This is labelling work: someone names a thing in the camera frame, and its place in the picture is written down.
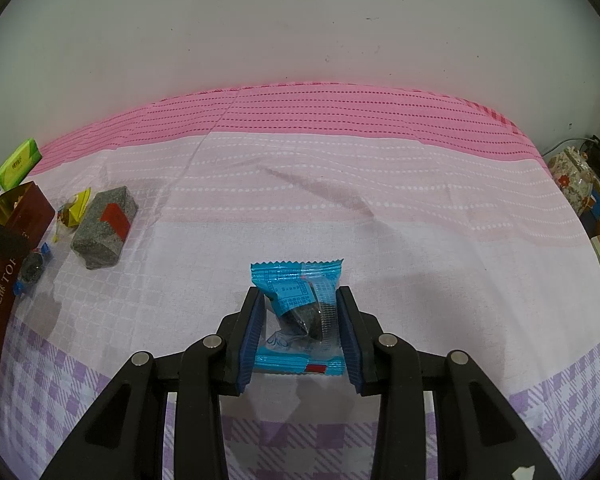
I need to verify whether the blue black candy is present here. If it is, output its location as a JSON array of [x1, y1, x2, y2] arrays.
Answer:
[[250, 259, 344, 376]]

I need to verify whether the yellow wrapped candy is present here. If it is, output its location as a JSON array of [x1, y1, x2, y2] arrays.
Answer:
[[52, 188, 92, 243]]

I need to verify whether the blue dark candy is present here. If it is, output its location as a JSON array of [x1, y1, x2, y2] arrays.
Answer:
[[12, 243, 53, 297]]

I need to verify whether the green tissue pack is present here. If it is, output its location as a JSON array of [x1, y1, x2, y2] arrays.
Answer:
[[0, 138, 42, 191]]

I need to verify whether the pink purple checkered tablecloth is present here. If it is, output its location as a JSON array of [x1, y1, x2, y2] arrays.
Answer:
[[0, 84, 600, 479]]

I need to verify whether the floral ceramic pot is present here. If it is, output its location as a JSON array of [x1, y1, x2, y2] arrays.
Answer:
[[547, 146, 594, 216]]

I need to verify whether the gold rectangular metal tin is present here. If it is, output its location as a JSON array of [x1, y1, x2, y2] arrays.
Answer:
[[0, 182, 55, 365]]

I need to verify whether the grey sesame cake block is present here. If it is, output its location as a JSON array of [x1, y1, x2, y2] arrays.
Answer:
[[71, 186, 138, 270]]

